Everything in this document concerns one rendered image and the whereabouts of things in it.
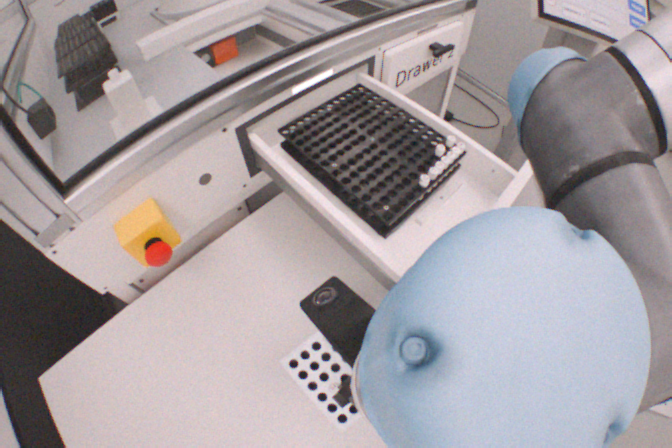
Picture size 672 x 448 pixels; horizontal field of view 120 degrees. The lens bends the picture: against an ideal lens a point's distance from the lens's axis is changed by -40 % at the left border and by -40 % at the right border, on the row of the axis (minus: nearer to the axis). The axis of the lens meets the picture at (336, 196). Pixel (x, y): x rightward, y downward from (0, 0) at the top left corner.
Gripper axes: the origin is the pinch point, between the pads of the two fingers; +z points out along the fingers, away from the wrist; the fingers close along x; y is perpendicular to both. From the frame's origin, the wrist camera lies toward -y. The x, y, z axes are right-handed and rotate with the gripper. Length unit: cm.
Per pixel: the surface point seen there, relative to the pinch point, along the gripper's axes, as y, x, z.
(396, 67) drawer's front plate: -34, 40, -8
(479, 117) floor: -53, 160, 81
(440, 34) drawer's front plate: -34, 55, -11
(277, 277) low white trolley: -19.7, 0.4, 5.3
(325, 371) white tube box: -3.6, -3.2, 1.5
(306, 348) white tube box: -7.6, -3.1, 1.5
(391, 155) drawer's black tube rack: -18.0, 21.2, -8.7
